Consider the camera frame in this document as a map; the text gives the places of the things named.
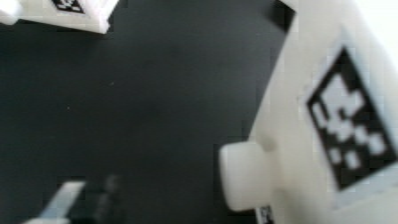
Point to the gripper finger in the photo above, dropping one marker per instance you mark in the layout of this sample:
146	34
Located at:
53	214

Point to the white drawer with knob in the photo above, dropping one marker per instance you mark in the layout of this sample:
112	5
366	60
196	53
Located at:
76	14

